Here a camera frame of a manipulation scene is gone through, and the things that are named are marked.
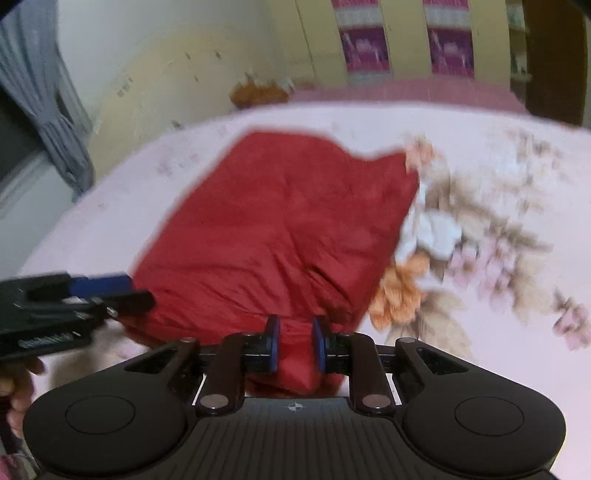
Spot cream wall shelf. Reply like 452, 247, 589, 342
505, 0, 531, 85

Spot orange brown knit cloth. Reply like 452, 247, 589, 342
229, 76, 293, 110

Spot grey curtain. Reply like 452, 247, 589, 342
0, 16, 95, 199

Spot cream wardrobe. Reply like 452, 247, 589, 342
271, 0, 514, 89

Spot person's left hand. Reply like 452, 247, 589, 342
0, 357, 45, 445

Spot pink checked bed sheet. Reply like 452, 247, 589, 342
288, 78, 528, 114

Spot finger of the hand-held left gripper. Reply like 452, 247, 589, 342
68, 272, 136, 297
90, 290, 156, 320

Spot cream wooden headboard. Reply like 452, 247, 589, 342
90, 34, 319, 139

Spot purple wall poster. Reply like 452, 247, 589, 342
421, 0, 474, 28
331, 0, 387, 28
338, 27, 392, 86
427, 27, 477, 79

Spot red quilted jacket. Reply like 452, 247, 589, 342
121, 130, 422, 398

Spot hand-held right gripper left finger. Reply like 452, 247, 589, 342
124, 315, 281, 418

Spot pale floral blanket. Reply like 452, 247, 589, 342
18, 102, 591, 480

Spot brown wooden door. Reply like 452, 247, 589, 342
523, 0, 591, 129

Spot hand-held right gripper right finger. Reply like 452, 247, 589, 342
311, 316, 469, 415

